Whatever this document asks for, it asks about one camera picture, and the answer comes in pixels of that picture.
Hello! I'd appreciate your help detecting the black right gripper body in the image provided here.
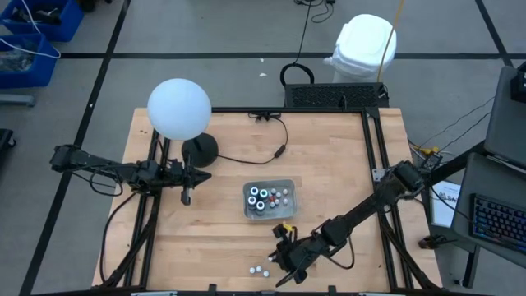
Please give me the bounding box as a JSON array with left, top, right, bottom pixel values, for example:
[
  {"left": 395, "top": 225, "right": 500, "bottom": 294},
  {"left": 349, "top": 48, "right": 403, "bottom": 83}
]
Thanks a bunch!
[{"left": 273, "top": 224, "right": 332, "bottom": 271}]

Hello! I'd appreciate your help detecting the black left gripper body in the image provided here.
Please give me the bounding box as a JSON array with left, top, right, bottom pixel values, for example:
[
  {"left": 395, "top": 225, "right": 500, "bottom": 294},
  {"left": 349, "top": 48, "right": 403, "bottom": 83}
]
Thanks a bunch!
[{"left": 166, "top": 154, "right": 195, "bottom": 206}]

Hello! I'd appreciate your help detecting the white plastic storage bin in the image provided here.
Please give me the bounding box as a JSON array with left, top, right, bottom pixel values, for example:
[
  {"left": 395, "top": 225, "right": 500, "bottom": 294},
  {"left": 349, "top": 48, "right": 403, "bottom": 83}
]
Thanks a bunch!
[{"left": 242, "top": 178, "right": 298, "bottom": 222}]

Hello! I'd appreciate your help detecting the white globe table lamp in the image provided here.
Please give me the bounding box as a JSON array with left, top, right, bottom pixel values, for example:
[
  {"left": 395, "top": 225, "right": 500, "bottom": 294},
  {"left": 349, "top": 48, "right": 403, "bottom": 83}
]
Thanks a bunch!
[{"left": 146, "top": 77, "right": 220, "bottom": 169}]

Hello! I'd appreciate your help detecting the black desk foot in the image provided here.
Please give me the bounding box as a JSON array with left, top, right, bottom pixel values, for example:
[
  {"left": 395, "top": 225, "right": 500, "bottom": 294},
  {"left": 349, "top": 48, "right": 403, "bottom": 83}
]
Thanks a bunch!
[{"left": 418, "top": 233, "right": 458, "bottom": 250}]

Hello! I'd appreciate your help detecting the white printed paper sheet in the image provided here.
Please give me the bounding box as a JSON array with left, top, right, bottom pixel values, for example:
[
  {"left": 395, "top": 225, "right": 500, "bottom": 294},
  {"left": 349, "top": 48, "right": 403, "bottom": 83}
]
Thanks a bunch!
[{"left": 429, "top": 179, "right": 462, "bottom": 229}]

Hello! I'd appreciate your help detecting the black perforated computer case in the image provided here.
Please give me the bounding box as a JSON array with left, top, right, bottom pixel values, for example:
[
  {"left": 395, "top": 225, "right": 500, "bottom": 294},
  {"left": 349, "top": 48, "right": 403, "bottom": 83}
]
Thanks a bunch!
[{"left": 283, "top": 81, "right": 390, "bottom": 109}]

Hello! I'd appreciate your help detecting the blue storage bin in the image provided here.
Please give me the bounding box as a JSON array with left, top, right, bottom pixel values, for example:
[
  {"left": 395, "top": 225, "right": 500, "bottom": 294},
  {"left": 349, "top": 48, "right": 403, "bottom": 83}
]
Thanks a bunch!
[
  {"left": 0, "top": 32, "right": 59, "bottom": 90},
  {"left": 0, "top": 0, "right": 85, "bottom": 43}
]

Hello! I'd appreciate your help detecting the grey keyboard desk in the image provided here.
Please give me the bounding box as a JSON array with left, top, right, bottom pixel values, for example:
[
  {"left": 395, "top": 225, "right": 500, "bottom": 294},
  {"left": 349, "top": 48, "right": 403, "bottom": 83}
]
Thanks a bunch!
[{"left": 450, "top": 151, "right": 526, "bottom": 271}]

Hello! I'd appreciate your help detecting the black floor object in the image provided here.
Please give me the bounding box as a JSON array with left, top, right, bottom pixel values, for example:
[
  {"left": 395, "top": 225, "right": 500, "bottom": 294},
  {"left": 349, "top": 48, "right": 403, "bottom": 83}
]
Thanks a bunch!
[{"left": 0, "top": 127, "right": 17, "bottom": 165}]

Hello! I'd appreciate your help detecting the grey metal floor bar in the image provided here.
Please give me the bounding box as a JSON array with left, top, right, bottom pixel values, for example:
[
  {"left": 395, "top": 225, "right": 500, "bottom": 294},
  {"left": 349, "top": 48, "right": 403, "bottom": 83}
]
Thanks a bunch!
[{"left": 0, "top": 93, "right": 37, "bottom": 109}]

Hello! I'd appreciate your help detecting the black backlit keyboard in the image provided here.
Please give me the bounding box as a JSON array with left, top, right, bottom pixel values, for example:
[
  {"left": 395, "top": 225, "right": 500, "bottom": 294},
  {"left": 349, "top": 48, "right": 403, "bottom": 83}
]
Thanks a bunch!
[{"left": 469, "top": 192, "right": 526, "bottom": 252}]

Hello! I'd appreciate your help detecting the white lined trash can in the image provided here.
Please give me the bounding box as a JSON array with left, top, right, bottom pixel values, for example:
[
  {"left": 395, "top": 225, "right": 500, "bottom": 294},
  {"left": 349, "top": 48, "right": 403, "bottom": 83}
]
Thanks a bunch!
[{"left": 323, "top": 13, "right": 398, "bottom": 84}]

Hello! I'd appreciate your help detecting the dark grey desk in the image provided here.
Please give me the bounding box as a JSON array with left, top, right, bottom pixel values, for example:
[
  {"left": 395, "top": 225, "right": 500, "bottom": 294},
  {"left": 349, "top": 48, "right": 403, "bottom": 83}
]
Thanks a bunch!
[{"left": 483, "top": 65, "right": 526, "bottom": 165}]

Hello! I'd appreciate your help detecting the black desktop device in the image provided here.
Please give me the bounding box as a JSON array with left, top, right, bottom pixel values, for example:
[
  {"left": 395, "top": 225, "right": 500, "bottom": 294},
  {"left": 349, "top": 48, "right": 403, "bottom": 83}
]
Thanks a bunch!
[{"left": 510, "top": 60, "right": 526, "bottom": 104}]

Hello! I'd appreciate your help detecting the black lamp cable with switch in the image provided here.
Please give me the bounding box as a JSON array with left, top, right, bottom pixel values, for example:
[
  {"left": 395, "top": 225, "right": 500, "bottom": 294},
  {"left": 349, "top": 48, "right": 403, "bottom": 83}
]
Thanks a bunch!
[{"left": 216, "top": 110, "right": 289, "bottom": 166}]

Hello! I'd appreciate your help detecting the black looped floor cable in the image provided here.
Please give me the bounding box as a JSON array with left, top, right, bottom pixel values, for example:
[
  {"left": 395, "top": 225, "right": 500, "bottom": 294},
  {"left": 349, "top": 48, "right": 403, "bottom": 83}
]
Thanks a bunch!
[{"left": 279, "top": 0, "right": 316, "bottom": 88}]

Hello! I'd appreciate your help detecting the yellow cable connector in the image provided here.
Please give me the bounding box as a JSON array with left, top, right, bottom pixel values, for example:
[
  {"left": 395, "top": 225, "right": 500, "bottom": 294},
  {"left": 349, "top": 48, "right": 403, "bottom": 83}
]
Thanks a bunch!
[{"left": 410, "top": 143, "right": 440, "bottom": 156}]

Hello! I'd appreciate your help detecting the white cable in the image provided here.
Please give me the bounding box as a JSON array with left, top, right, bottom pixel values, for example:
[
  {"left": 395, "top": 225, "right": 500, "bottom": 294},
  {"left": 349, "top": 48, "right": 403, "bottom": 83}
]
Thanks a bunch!
[{"left": 0, "top": 0, "right": 62, "bottom": 59}]

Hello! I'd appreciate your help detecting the yellow hanging cable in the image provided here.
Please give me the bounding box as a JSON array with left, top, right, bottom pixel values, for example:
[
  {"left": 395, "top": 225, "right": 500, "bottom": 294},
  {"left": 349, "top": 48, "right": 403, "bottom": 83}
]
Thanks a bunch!
[{"left": 376, "top": 0, "right": 406, "bottom": 82}]

